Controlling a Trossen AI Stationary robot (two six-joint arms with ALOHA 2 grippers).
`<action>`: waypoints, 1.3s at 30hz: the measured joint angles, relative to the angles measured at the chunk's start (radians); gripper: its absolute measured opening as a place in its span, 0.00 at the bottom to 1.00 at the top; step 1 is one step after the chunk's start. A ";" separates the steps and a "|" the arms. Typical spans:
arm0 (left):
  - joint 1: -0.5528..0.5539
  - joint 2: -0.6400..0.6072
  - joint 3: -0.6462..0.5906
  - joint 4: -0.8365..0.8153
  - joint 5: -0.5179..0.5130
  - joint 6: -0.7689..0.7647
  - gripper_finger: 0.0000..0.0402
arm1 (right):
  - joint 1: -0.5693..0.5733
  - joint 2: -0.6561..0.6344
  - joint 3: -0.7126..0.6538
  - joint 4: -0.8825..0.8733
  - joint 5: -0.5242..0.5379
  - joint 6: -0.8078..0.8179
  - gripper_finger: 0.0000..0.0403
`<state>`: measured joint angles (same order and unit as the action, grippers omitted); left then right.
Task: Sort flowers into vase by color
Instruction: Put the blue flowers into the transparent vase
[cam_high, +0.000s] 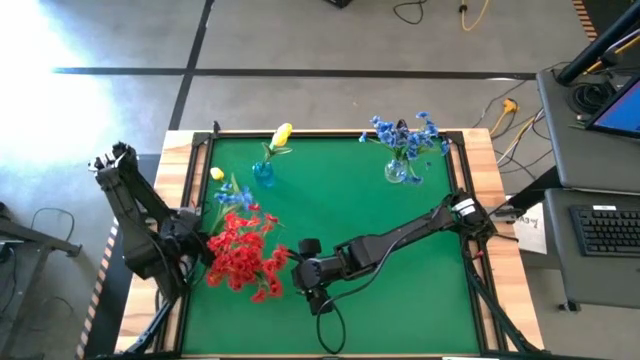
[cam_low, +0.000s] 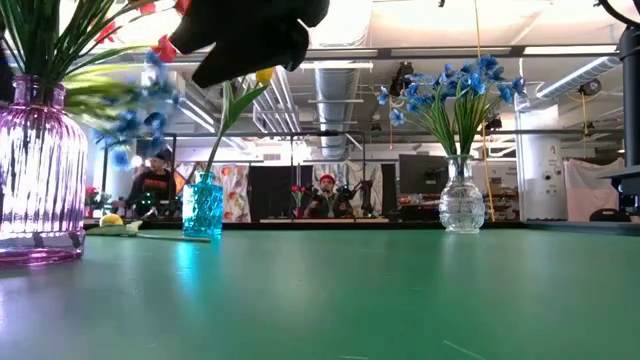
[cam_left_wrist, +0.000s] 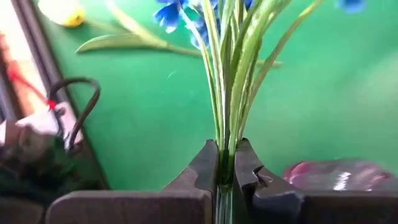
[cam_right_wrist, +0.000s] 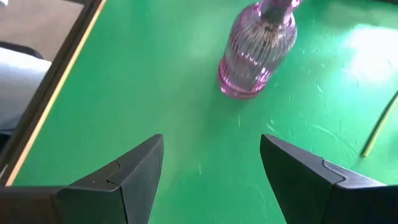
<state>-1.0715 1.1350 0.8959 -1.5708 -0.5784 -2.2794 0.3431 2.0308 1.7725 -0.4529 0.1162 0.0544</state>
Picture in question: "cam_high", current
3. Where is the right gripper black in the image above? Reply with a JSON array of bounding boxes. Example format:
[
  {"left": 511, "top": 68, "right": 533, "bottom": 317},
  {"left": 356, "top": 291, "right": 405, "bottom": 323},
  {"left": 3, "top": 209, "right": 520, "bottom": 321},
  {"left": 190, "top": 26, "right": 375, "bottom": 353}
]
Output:
[{"left": 292, "top": 238, "right": 349, "bottom": 317}]

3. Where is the blue artificial flower bunch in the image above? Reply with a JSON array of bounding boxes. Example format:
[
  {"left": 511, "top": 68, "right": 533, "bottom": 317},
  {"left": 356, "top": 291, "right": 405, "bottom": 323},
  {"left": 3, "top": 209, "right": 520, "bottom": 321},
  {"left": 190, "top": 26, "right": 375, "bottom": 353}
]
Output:
[
  {"left": 399, "top": 110, "right": 452, "bottom": 186},
  {"left": 358, "top": 115, "right": 409, "bottom": 164},
  {"left": 208, "top": 181, "right": 257, "bottom": 236}
]

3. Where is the blue glass vase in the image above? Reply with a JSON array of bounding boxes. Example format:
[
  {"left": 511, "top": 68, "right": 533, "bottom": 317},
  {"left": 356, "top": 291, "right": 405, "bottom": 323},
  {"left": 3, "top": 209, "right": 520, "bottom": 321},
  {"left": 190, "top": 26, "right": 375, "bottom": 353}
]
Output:
[{"left": 252, "top": 160, "right": 277, "bottom": 189}]

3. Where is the clear glass vase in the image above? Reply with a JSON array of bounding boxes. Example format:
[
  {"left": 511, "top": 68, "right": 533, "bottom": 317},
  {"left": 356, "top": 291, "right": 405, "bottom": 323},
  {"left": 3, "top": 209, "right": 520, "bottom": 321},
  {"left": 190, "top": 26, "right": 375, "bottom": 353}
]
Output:
[{"left": 383, "top": 158, "right": 414, "bottom": 185}]

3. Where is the green table mat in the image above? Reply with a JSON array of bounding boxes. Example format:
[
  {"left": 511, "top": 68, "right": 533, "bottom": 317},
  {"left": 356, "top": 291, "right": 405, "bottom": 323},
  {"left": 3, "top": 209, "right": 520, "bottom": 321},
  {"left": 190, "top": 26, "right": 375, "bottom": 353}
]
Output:
[{"left": 182, "top": 135, "right": 481, "bottom": 356}]

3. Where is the black floor mat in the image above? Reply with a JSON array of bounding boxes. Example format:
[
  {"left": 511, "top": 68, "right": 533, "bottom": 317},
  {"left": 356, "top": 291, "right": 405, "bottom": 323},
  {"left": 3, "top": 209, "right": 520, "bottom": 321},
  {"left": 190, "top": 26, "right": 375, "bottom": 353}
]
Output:
[{"left": 82, "top": 153, "right": 162, "bottom": 360}]

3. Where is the grey metal stand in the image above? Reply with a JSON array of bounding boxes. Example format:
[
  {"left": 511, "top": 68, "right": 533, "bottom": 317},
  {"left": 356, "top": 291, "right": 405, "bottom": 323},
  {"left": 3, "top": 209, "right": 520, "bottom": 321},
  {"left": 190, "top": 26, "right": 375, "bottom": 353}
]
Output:
[{"left": 0, "top": 202, "right": 84, "bottom": 360}]

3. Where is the white paper sheet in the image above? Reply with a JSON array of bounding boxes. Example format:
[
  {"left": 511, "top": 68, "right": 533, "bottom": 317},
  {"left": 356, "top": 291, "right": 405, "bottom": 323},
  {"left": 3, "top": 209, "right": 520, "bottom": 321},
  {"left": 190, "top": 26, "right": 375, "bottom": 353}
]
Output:
[{"left": 512, "top": 202, "right": 550, "bottom": 256}]

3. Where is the black keyboard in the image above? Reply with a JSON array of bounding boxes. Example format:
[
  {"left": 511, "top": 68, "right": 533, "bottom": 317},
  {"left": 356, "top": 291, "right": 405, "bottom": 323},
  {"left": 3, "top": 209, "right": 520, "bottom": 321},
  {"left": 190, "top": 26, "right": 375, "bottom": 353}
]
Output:
[{"left": 569, "top": 203, "right": 640, "bottom": 259}]

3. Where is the grey computer cart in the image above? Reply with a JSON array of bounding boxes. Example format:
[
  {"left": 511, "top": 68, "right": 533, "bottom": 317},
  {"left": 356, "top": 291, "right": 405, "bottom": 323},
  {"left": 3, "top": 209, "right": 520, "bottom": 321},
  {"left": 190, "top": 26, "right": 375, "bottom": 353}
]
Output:
[{"left": 535, "top": 62, "right": 640, "bottom": 311}]

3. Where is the laptop with blue screen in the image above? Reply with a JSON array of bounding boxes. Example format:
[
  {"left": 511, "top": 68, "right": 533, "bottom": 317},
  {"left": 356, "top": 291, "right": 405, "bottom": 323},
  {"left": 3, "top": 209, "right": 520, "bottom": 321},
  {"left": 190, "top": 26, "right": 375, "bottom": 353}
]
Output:
[{"left": 585, "top": 74, "right": 640, "bottom": 140}]

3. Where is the black pole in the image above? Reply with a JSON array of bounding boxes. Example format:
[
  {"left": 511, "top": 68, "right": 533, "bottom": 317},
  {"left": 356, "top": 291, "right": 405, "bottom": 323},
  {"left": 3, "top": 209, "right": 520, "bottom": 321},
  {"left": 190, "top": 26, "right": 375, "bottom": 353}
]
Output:
[{"left": 555, "top": 0, "right": 640, "bottom": 86}]

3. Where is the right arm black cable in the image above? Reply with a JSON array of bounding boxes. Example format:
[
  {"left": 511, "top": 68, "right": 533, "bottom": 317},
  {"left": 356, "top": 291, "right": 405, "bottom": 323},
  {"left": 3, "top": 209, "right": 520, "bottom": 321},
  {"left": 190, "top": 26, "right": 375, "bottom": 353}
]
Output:
[{"left": 315, "top": 214, "right": 441, "bottom": 355}]

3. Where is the black aluminium table frame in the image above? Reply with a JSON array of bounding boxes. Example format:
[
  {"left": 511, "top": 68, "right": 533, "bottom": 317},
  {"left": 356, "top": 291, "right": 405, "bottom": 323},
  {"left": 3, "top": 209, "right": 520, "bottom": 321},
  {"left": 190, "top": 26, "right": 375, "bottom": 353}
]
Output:
[{"left": 122, "top": 119, "right": 544, "bottom": 360}]

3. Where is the white floor cable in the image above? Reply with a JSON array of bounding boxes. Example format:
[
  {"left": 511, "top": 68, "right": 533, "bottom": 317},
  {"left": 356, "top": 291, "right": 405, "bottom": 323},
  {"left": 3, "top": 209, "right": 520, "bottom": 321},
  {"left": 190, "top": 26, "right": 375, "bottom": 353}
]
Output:
[{"left": 496, "top": 109, "right": 545, "bottom": 166}]

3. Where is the yellow extension plug cable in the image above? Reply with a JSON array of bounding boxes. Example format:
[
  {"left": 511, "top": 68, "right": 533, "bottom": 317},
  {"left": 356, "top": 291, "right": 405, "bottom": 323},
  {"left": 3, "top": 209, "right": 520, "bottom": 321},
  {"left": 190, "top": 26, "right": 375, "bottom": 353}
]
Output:
[{"left": 488, "top": 98, "right": 520, "bottom": 137}]

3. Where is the black floor cable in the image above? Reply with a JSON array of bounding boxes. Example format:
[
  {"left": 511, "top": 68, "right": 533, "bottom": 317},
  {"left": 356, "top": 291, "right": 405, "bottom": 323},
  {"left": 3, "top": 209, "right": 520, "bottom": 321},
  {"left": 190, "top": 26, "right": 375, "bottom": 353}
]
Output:
[{"left": 392, "top": 0, "right": 426, "bottom": 26}]

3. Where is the yellow floor cable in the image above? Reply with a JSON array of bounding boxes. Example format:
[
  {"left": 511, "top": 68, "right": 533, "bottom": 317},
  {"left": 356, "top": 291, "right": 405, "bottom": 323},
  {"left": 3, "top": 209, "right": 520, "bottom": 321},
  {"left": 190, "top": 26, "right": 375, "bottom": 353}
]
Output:
[{"left": 459, "top": 0, "right": 494, "bottom": 32}]

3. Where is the coiled black cable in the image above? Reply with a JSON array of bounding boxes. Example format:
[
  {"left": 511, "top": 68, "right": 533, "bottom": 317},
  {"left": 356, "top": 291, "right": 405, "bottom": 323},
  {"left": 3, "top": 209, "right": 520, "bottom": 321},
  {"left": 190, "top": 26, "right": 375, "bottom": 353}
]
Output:
[{"left": 567, "top": 79, "right": 615, "bottom": 117}]

